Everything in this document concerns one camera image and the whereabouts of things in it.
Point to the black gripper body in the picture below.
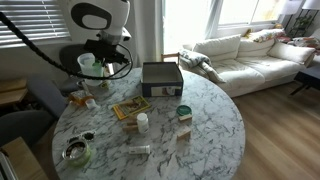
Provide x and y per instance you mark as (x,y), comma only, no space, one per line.
(106,57)

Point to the clear plastic measuring cup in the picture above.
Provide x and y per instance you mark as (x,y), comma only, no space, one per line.
(85,70)

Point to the white sunglasses dark lenses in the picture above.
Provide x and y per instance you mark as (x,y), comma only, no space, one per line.
(87,136)

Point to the small clear plastic cup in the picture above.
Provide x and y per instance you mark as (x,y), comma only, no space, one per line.
(91,104)

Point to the dark round chair back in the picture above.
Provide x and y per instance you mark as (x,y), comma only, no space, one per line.
(68,58)

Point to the orange brown packet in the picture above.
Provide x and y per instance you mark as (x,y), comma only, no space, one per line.
(78,98)

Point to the white curtain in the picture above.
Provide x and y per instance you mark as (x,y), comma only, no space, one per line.
(146,30)

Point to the blue grey chair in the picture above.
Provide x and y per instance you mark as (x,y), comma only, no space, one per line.
(48,96)

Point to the dark blue cardboard box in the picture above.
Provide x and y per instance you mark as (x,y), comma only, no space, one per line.
(162,87)

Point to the brown wooden chair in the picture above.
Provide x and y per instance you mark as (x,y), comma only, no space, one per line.
(170,56)

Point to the long wooden block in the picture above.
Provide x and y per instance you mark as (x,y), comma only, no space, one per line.
(130,128)
(131,123)

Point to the white pill bottle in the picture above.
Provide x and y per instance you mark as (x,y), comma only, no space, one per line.
(142,124)

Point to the white window blinds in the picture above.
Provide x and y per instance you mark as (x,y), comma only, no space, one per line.
(36,20)

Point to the green round lid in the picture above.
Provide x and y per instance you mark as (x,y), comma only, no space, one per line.
(184,110)

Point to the brown wooden side table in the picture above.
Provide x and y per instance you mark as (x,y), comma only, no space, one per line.
(10,88)

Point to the glass jar with lid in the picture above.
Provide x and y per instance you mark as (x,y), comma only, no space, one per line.
(76,151)

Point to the grey white throw blanket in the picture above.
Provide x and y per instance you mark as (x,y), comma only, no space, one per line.
(200,61)

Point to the rectangular wooden block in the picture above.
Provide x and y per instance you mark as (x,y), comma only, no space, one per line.
(185,117)

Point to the grey armchair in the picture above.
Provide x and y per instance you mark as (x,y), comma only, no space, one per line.
(23,126)

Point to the wedge wooden block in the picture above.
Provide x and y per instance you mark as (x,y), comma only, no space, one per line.
(184,134)

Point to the light wooden board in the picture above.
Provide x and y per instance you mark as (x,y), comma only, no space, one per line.
(26,163)

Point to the large bright window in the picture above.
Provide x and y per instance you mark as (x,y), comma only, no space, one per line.
(240,11)

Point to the white sofa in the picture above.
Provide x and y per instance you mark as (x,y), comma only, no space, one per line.
(260,66)

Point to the floral pillow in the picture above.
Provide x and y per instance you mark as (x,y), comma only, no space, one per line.
(266,35)

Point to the black plant stand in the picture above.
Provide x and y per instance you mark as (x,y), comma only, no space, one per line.
(301,23)

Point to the patterned cushion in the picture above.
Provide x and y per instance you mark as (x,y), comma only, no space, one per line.
(305,41)

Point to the black coffee table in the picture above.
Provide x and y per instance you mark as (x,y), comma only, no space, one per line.
(308,78)

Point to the white lamp shade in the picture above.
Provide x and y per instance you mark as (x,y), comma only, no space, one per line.
(311,4)

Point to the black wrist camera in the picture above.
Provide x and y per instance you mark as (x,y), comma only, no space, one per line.
(91,46)

